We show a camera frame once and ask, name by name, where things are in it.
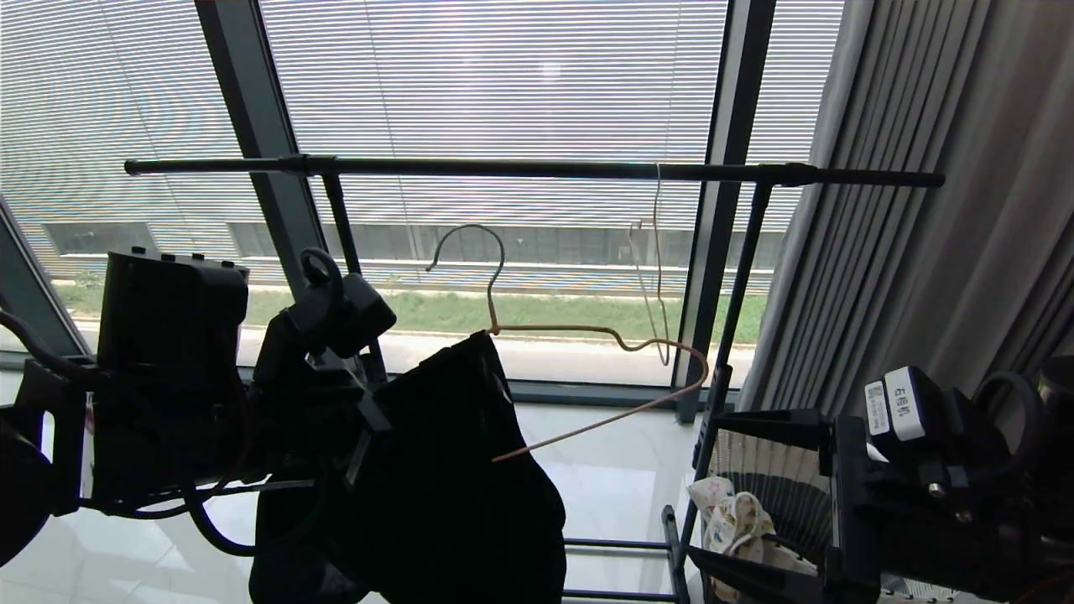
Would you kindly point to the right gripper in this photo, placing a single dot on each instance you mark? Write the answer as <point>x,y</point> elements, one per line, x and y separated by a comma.
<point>856,520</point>

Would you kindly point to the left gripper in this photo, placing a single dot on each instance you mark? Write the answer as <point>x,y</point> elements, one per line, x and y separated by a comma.
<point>310,419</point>

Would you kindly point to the cream printed garment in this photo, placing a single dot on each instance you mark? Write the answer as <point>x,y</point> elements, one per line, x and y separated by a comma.
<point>738,520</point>

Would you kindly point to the black short-sleeved shirt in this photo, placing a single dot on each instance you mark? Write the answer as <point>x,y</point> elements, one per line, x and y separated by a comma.
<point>453,503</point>

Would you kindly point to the pink clothes hanger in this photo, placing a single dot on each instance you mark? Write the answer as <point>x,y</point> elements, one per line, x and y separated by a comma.
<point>657,218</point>
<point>545,327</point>

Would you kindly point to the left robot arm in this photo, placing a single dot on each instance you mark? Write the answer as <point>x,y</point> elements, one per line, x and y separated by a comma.
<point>168,335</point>

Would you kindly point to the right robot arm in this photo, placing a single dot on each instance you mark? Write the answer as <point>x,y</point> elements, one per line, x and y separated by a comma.
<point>1007,520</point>

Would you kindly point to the white laundry basket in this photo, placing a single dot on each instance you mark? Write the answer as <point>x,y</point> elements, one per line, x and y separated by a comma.
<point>780,486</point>

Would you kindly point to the black clothes rack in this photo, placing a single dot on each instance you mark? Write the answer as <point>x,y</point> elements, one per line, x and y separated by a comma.
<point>503,169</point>

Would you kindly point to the window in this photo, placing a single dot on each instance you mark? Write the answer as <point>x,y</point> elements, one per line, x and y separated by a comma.
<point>252,101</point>

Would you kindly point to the beige curtain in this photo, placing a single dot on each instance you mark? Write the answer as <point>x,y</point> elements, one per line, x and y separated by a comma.
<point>965,168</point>

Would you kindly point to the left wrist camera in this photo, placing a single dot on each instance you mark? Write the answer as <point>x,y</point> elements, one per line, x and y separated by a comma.
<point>361,315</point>

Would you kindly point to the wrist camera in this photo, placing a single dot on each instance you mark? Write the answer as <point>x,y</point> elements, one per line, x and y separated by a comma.
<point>361,315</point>
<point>906,411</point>

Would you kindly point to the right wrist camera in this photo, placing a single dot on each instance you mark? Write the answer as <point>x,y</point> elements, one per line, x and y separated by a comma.
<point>906,411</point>

